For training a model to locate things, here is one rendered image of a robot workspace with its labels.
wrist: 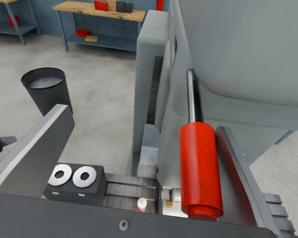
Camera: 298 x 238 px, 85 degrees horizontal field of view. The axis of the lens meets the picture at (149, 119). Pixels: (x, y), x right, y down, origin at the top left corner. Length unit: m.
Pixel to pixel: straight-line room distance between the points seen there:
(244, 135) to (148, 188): 0.69
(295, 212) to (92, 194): 2.24
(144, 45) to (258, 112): 0.54
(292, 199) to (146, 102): 2.17
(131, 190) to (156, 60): 0.64
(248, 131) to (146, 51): 0.51
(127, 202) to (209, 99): 0.75
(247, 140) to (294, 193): 2.37
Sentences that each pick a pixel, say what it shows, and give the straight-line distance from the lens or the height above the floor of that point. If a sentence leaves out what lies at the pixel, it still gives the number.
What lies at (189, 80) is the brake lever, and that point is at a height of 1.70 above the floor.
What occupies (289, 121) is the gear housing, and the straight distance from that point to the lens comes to 0.27.
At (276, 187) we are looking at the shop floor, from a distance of 2.58.
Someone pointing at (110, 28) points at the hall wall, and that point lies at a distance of 4.84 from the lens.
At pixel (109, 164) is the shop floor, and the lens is 2.05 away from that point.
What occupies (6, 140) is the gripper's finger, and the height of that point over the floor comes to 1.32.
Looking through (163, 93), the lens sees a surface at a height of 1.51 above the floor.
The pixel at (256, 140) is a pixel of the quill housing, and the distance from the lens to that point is 0.35.
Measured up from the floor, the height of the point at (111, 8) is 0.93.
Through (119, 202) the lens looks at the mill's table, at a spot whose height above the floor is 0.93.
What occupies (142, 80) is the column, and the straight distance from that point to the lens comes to 0.77.
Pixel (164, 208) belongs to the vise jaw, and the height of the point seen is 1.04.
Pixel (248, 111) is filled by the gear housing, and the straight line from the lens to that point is 0.23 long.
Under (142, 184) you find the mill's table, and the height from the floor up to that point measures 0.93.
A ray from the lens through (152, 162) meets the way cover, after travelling 1.03.
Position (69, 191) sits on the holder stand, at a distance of 0.75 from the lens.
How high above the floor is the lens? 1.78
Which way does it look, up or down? 45 degrees down
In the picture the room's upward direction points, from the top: 8 degrees clockwise
